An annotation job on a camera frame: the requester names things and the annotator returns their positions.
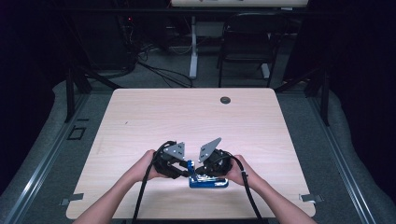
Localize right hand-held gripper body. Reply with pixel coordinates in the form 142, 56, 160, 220
197, 136, 234, 178

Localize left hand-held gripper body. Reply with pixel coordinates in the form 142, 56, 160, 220
151, 140, 188, 180

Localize blue stapler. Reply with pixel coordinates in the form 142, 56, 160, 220
186, 160, 230, 189

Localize person's left hand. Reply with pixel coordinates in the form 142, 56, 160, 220
132, 149, 171, 184

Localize person's right hand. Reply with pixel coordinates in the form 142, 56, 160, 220
223, 154, 259, 189

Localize grey tape piece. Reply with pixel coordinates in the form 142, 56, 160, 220
298, 193, 324, 204
60, 192, 85, 207

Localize white desk leg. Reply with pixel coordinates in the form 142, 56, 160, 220
189, 16, 200, 80

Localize black folding chair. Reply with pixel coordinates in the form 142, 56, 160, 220
216, 11, 290, 89

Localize dark computer tower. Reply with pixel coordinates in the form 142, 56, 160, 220
70, 12, 138, 71

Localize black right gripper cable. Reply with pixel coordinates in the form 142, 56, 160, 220
217, 150, 264, 224

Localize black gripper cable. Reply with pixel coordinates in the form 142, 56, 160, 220
131, 140, 177, 224
217, 150, 264, 224

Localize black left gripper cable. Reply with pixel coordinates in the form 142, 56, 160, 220
131, 140, 177, 224

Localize black floor cables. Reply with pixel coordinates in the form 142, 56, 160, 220
135, 43, 194, 89

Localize black frame post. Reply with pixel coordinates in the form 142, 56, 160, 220
64, 66, 76, 123

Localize metal floor rail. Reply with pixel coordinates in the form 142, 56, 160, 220
306, 92, 378, 224
5, 92, 92, 224

